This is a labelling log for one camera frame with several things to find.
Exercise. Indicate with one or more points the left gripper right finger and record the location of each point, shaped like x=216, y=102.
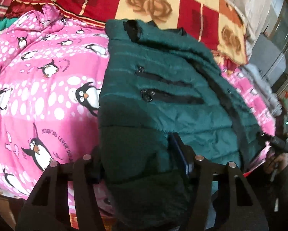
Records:
x=214, y=185

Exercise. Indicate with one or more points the red orange rose blanket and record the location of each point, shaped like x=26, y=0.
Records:
x=215, y=23

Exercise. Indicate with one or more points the grey metal cabinet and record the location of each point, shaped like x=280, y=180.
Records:
x=268, y=58

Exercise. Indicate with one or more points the beige curtain fabric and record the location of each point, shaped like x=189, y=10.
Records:
x=259, y=15

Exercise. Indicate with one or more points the grey fleece garment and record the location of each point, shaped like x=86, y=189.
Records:
x=263, y=88

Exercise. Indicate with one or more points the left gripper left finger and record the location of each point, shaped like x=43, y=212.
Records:
x=47, y=205

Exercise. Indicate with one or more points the pink penguin print quilt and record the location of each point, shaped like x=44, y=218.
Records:
x=52, y=71

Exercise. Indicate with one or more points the person's right hand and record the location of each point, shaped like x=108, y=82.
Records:
x=278, y=161

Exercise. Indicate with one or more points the dark green puffer jacket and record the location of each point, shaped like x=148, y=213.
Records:
x=159, y=82

